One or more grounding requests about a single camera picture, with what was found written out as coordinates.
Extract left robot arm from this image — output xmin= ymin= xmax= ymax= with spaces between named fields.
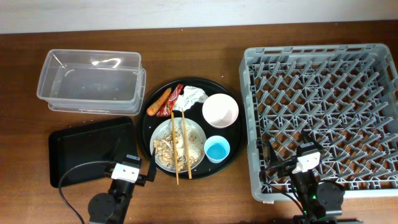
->
xmin=88 ymin=154 xmax=157 ymax=224

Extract grey plate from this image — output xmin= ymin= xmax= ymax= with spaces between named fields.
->
xmin=149 ymin=117 xmax=208 ymax=174

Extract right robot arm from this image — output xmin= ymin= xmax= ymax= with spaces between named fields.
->
xmin=259 ymin=131 xmax=345 ymax=224

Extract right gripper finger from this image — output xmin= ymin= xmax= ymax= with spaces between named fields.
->
xmin=300 ymin=131 xmax=324 ymax=151
xmin=267 ymin=140 xmax=279 ymax=164

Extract pink bowl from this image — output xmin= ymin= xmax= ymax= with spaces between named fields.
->
xmin=202 ymin=93 xmax=239 ymax=129

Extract clear plastic bin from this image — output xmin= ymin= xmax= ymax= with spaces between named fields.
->
xmin=36 ymin=49 xmax=146 ymax=116

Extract white tissue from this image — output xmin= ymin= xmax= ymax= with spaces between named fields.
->
xmin=173 ymin=86 xmax=208 ymax=112

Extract round black tray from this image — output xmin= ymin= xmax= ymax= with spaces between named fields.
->
xmin=137 ymin=78 xmax=246 ymax=179

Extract wooden chopstick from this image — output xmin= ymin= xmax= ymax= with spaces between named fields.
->
xmin=182 ymin=110 xmax=192 ymax=179
xmin=171 ymin=112 xmax=179 ymax=185

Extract black rectangular tray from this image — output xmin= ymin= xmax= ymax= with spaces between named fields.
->
xmin=49 ymin=117 xmax=137 ymax=188

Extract grey dishwasher rack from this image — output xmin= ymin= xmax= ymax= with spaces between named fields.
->
xmin=239 ymin=44 xmax=397 ymax=203

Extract orange carrot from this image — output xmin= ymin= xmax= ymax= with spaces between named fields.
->
xmin=146 ymin=88 xmax=172 ymax=116

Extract light blue cup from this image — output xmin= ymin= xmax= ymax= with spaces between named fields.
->
xmin=204 ymin=136 xmax=230 ymax=164

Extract food scraps rice and peanuts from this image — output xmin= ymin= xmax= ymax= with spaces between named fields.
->
xmin=153 ymin=124 xmax=205 ymax=172

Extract red snack wrapper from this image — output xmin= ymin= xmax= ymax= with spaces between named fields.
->
xmin=156 ymin=84 xmax=183 ymax=117

